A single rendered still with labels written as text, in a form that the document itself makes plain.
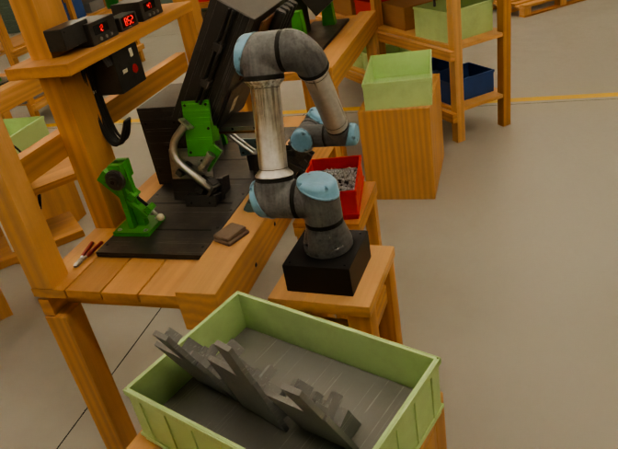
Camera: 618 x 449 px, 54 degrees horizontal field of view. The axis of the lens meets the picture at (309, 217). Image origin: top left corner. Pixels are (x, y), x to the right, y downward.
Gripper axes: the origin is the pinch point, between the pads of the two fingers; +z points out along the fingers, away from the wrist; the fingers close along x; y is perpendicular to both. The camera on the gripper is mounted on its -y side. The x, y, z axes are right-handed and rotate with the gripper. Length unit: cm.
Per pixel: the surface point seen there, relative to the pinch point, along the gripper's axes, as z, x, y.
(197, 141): 1.6, 1.4, -33.9
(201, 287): 6, -58, -1
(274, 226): 9.2, -10.8, 7.7
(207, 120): -7.6, 3.4, -33.8
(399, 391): -26, -87, 55
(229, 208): 12.9, -10.1, -10.4
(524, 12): 18, 613, 129
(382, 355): -29, -83, 47
